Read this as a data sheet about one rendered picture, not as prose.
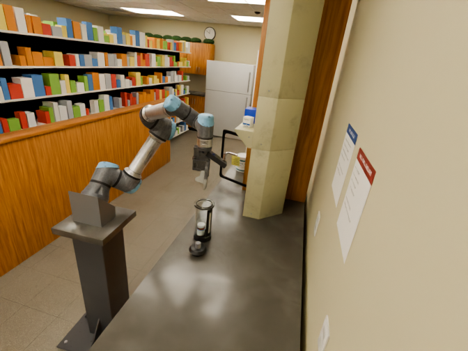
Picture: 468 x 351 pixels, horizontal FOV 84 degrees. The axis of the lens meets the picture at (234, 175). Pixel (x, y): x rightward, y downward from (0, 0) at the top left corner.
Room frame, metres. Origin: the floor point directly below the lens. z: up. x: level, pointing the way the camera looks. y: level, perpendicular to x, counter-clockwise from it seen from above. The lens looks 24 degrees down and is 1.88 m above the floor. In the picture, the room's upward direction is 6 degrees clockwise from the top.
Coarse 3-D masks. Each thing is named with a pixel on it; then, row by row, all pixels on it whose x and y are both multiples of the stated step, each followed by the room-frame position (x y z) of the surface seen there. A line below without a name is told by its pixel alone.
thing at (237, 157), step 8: (232, 136) 1.91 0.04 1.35; (224, 144) 1.94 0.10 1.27; (232, 144) 1.90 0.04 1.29; (240, 144) 1.86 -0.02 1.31; (224, 152) 1.94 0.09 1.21; (232, 152) 1.90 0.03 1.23; (240, 152) 1.86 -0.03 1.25; (248, 152) 1.82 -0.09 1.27; (232, 160) 1.89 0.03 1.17; (240, 160) 1.85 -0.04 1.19; (248, 160) 1.82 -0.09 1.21; (224, 168) 1.93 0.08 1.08; (232, 168) 1.89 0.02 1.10; (240, 168) 1.85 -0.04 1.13; (248, 168) 1.81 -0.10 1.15; (232, 176) 1.89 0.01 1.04; (240, 176) 1.84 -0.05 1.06
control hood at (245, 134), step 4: (240, 124) 1.64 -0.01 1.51; (236, 128) 1.52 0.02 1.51; (240, 128) 1.53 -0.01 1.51; (244, 128) 1.55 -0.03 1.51; (248, 128) 1.56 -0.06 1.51; (252, 128) 1.57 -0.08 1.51; (236, 132) 1.50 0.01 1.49; (240, 132) 1.50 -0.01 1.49; (244, 132) 1.49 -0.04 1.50; (248, 132) 1.49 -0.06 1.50; (252, 132) 1.48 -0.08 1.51; (240, 136) 1.50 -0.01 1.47; (244, 136) 1.49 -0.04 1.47; (248, 136) 1.49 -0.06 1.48; (252, 136) 1.49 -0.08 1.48; (244, 140) 1.49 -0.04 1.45; (248, 140) 1.49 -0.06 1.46; (248, 144) 1.49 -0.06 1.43
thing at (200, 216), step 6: (198, 198) 1.25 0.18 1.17; (204, 198) 1.26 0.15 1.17; (198, 204) 1.24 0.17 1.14; (204, 204) 1.25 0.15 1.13; (210, 204) 1.24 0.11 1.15; (198, 210) 1.17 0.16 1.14; (204, 210) 1.17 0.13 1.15; (198, 216) 1.17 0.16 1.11; (204, 216) 1.17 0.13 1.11; (198, 222) 1.17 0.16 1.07; (204, 222) 1.17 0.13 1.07; (198, 228) 1.17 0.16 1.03; (204, 228) 1.17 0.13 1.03; (198, 234) 1.17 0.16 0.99; (204, 234) 1.17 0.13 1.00; (210, 234) 1.21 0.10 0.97
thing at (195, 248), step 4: (192, 244) 1.10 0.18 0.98; (196, 244) 1.07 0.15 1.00; (200, 244) 1.07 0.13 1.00; (192, 248) 1.07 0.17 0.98; (196, 248) 1.07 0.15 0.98; (200, 248) 1.08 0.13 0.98; (204, 248) 1.08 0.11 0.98; (192, 252) 1.05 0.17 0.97; (196, 252) 1.04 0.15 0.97; (200, 252) 1.05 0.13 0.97; (204, 252) 1.06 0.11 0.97; (196, 256) 1.05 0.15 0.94
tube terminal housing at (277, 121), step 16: (256, 112) 1.48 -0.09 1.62; (272, 112) 1.46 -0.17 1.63; (288, 112) 1.51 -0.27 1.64; (256, 128) 1.48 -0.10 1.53; (272, 128) 1.46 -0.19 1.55; (288, 128) 1.52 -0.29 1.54; (256, 144) 1.48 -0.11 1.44; (272, 144) 1.47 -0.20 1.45; (288, 144) 1.53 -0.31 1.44; (256, 160) 1.47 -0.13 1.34; (272, 160) 1.48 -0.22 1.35; (288, 160) 1.55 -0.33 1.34; (256, 176) 1.47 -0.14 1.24; (272, 176) 1.49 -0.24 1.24; (288, 176) 1.56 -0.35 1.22; (256, 192) 1.47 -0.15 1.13; (272, 192) 1.50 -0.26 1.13; (256, 208) 1.46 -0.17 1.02; (272, 208) 1.51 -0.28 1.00
